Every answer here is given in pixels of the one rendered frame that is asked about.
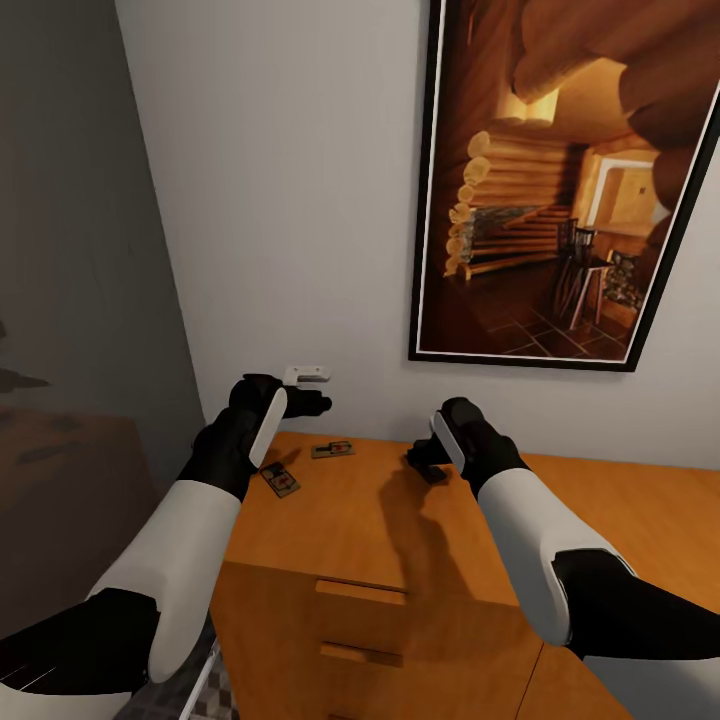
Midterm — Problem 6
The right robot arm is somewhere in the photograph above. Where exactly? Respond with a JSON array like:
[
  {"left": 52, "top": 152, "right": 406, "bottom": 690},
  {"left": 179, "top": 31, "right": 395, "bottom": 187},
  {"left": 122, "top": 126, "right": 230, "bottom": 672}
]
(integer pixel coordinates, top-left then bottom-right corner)
[{"left": 406, "top": 399, "right": 720, "bottom": 720}]

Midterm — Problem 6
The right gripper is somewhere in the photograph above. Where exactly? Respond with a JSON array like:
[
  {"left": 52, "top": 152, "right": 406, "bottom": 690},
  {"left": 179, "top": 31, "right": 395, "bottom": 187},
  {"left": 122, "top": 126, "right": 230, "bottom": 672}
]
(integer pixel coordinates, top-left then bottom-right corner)
[{"left": 406, "top": 433, "right": 451, "bottom": 467}]

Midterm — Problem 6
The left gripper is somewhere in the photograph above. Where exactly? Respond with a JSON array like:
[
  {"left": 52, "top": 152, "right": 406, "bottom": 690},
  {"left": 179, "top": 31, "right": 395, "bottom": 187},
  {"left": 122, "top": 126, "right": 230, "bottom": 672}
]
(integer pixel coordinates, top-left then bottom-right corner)
[{"left": 287, "top": 387, "right": 332, "bottom": 418}]

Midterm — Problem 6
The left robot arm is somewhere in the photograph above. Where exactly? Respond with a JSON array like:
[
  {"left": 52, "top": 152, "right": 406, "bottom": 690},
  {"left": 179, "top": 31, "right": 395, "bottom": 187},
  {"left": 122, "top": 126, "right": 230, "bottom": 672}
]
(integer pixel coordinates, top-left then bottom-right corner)
[{"left": 0, "top": 365, "right": 332, "bottom": 720}]

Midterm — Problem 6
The mousetrap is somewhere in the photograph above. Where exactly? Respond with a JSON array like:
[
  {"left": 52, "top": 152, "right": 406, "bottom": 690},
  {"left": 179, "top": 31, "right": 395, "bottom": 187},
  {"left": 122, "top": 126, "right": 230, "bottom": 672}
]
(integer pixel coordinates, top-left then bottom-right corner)
[
  {"left": 414, "top": 463, "right": 447, "bottom": 484},
  {"left": 312, "top": 441, "right": 355, "bottom": 459},
  {"left": 259, "top": 461, "right": 301, "bottom": 499}
]

